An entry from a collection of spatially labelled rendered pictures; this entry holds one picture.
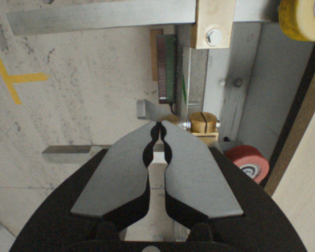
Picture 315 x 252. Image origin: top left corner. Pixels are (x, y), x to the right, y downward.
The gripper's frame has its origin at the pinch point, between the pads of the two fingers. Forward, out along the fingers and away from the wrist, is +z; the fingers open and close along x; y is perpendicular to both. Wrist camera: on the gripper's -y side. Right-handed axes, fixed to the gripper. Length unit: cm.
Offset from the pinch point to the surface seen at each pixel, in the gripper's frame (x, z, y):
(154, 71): -5, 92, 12
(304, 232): 38, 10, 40
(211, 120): 8.7, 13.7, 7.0
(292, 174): 24.5, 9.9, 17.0
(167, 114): 0.8, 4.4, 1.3
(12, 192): -188, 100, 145
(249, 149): 15.3, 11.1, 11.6
